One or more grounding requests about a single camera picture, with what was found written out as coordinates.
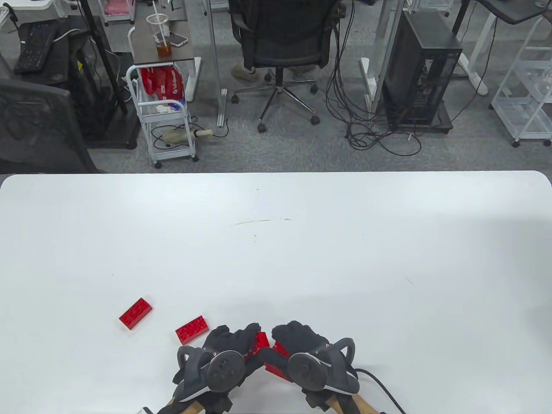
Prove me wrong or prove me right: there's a person's right hand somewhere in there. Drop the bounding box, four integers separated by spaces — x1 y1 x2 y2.
272 320 330 358

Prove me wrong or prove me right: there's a person's left hand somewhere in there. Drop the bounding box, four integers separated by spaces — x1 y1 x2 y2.
203 323 264 412

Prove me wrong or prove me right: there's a stack of red toy bricks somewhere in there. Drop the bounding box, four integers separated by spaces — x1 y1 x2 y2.
264 340 294 382

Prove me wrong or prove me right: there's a single red toy brick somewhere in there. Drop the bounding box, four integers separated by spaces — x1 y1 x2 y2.
244 331 271 361
176 316 210 345
119 298 153 331

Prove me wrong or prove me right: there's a person's left forearm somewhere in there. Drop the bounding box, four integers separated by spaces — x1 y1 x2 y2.
166 399 203 414

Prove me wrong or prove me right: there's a grey VR controller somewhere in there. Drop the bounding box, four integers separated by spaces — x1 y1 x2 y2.
287 337 361 395
172 346 246 404

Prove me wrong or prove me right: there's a white rolling cart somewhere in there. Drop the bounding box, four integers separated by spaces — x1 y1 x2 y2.
126 65 200 169

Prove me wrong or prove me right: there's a beige handheld tool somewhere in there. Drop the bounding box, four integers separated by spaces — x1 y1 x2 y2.
160 128 215 145

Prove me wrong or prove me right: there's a black tower floor stand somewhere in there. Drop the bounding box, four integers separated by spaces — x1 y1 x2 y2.
388 100 454 135

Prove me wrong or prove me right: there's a red plastic bag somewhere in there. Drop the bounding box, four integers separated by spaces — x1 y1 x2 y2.
141 67 186 104

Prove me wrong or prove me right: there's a white desk leg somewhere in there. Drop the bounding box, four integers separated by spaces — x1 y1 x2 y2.
457 0 490 96
203 0 229 128

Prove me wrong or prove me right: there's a grey mesh chair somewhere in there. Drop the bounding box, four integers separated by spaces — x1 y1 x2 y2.
0 54 102 174

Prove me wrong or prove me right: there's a black mesh office chair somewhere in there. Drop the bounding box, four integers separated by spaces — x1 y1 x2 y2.
228 0 345 133

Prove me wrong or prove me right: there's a black computer tower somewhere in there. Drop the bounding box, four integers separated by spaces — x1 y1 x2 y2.
382 9 463 129

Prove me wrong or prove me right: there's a plastic cup with straw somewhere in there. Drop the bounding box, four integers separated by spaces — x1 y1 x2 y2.
146 0 173 58

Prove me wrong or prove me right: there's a dark wood side table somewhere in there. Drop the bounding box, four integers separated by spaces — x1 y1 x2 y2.
129 0 203 103

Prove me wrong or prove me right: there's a black desk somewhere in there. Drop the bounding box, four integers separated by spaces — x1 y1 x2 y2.
0 15 113 93

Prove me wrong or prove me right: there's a pink storage bin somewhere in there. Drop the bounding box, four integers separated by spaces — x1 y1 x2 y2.
103 0 136 23

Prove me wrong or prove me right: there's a black keyboard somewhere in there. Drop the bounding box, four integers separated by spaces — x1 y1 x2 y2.
13 22 60 74

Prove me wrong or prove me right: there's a black curved desktop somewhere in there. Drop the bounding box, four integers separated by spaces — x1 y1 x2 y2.
474 0 552 25

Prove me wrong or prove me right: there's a white desk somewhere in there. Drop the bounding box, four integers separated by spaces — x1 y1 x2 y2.
0 0 59 20

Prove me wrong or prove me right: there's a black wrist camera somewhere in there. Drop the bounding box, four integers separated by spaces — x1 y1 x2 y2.
203 395 233 414
302 388 333 410

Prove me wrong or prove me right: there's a thick black wrist cable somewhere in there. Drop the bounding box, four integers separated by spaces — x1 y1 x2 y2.
356 367 408 414

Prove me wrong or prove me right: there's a tangle of black cables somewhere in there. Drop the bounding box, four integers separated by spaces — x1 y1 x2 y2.
324 0 423 157

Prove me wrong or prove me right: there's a white desk frame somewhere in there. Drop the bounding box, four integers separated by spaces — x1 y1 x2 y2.
359 0 408 126

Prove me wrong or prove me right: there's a white wire cart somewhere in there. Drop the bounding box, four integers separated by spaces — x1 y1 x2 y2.
489 17 552 148

